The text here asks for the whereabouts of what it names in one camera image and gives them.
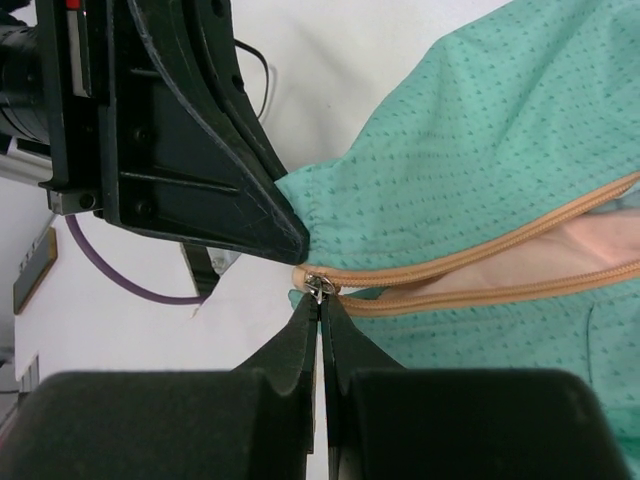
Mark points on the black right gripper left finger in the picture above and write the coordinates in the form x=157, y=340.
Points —
x=252, y=422

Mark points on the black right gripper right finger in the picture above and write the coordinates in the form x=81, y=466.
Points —
x=385, y=421

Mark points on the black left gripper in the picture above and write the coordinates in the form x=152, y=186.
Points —
x=138, y=111

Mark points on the silver zipper slider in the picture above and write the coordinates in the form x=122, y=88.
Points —
x=319, y=287

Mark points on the orange and teal jacket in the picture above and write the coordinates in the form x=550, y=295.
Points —
x=487, y=216

